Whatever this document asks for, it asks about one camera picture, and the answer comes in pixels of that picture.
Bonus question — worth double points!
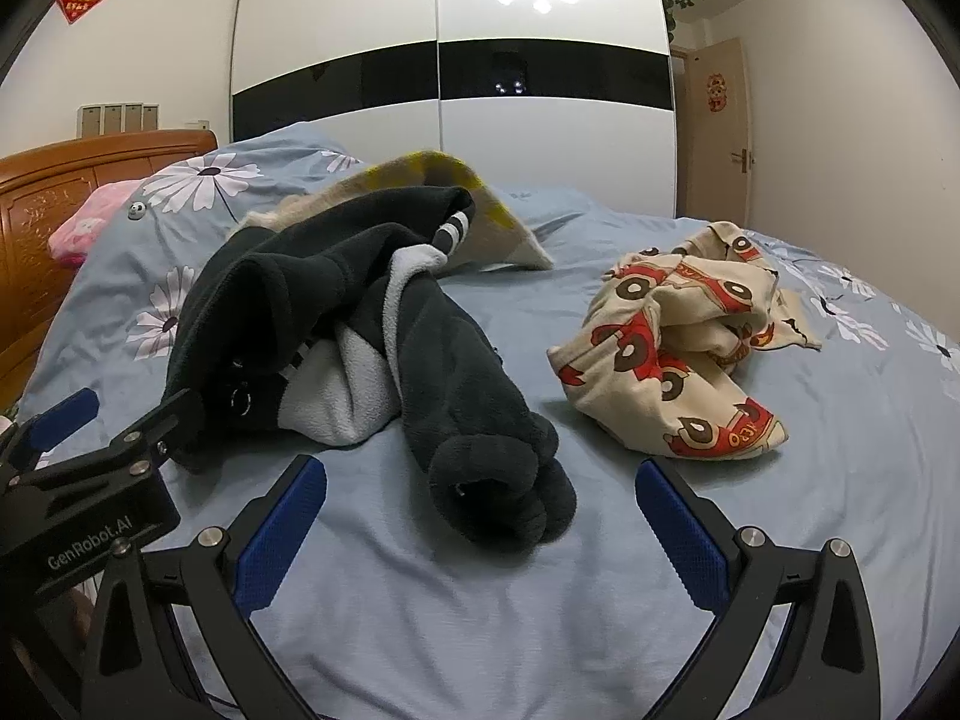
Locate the cream car-print pants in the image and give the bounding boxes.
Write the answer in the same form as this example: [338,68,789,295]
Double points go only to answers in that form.
[547,221,824,460]

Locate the beige wall panel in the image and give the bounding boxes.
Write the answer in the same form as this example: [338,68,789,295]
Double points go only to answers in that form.
[77,101,161,138]

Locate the yellow checkered cloth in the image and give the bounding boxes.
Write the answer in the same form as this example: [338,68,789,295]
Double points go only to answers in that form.
[238,150,556,272]

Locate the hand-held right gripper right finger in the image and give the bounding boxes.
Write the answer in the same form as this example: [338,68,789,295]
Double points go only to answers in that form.
[634,456,883,720]

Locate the pink pillow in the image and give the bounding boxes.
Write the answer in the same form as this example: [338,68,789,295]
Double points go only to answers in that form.
[49,180,143,269]

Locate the blue floral bed sheet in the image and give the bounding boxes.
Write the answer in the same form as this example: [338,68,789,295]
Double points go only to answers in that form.
[15,120,960,720]

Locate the dark grey fleece garment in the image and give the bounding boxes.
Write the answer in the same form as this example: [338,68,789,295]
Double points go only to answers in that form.
[171,186,579,547]

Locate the wooden headboard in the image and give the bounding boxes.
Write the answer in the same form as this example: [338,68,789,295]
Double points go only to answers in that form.
[0,129,219,406]

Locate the beige door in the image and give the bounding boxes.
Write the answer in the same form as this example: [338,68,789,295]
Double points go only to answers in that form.
[671,37,754,230]

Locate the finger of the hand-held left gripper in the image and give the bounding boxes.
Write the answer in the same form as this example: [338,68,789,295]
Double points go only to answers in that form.
[107,388,208,476]
[15,388,101,467]

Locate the white wardrobe with black band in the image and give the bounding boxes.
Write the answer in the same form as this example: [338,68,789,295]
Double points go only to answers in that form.
[229,0,680,220]

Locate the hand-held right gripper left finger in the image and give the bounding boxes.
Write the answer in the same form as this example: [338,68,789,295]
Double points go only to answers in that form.
[81,454,329,720]

